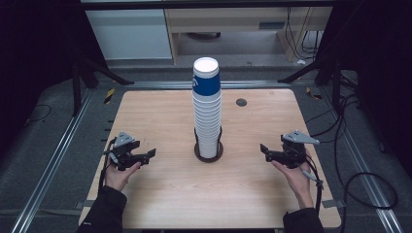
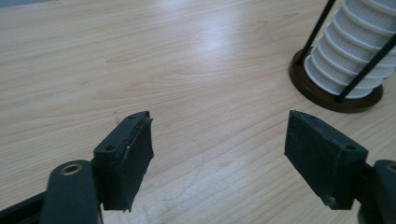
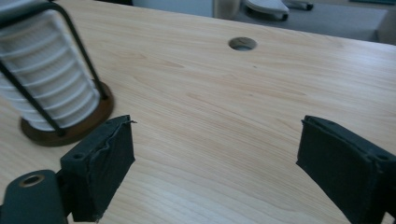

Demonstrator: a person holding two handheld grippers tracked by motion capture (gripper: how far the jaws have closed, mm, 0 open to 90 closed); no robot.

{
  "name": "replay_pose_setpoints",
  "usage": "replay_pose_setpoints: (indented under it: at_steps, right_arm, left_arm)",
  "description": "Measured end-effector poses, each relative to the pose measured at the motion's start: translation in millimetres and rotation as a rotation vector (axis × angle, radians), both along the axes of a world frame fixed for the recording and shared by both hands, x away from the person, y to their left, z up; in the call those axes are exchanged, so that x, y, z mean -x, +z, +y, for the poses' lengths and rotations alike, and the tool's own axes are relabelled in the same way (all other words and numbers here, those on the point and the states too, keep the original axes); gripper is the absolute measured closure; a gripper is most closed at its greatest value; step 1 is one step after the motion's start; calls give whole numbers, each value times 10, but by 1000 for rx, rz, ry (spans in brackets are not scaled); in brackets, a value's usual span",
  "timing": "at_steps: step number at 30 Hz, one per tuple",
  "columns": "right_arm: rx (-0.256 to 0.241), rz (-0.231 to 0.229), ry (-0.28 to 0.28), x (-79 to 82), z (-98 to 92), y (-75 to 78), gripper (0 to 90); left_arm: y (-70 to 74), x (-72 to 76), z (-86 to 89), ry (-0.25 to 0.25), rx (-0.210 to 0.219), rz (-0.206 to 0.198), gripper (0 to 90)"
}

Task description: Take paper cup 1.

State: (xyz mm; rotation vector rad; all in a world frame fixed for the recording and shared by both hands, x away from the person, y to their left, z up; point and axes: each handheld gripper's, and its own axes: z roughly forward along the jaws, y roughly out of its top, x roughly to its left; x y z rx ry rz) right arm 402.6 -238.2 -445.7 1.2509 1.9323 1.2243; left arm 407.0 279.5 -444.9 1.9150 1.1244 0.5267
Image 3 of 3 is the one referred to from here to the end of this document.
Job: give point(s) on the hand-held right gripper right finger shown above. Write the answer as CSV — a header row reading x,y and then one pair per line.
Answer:
x,y
339,168

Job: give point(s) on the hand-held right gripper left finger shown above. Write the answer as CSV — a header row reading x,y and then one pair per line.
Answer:
x,y
99,168

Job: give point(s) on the stack of white paper cups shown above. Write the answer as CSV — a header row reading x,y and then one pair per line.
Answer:
x,y
46,68

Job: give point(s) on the white chair base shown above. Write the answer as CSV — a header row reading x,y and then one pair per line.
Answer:
x,y
267,6

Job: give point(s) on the beige furniture leg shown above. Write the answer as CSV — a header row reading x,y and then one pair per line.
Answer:
x,y
226,8

